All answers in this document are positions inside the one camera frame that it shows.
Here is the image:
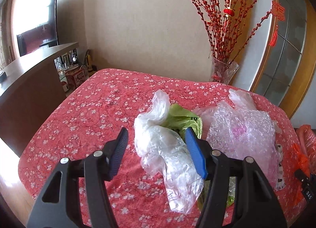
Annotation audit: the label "small red plastic wrapper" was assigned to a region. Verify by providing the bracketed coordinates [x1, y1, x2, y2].
[291, 144, 310, 204]

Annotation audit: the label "white paw-print bag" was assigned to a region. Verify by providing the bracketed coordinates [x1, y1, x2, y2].
[274, 144, 285, 191]

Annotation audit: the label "clear bubble wrap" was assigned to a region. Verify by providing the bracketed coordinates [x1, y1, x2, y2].
[206, 89, 282, 188]

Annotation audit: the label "clear white plastic bag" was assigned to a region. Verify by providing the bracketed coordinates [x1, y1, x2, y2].
[134, 90, 204, 214]

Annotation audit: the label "green paw-print bag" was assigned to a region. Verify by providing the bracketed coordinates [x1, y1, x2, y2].
[162, 104, 236, 210]

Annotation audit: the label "red-lined trash bin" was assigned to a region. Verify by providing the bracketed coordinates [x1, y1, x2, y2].
[296, 124, 315, 174]

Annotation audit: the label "red floral tablecloth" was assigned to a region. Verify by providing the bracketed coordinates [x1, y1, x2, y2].
[17, 68, 309, 228]

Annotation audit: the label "dark wooden TV cabinet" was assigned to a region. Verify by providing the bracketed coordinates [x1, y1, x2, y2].
[1, 42, 79, 156]

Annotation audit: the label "red box under cabinet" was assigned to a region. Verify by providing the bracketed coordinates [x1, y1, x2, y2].
[65, 68, 86, 90]

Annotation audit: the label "glass vase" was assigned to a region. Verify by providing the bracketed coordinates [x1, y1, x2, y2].
[209, 58, 239, 84]

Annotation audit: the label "glass panel door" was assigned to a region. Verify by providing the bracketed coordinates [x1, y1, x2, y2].
[256, 0, 307, 106]

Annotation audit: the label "red fu hanging ornament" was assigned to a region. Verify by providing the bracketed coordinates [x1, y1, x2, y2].
[269, 0, 285, 47]

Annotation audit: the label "television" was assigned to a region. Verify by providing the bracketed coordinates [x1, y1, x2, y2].
[17, 0, 59, 56]

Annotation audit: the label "red berry branches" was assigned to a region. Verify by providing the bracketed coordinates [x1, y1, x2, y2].
[190, 0, 272, 64]

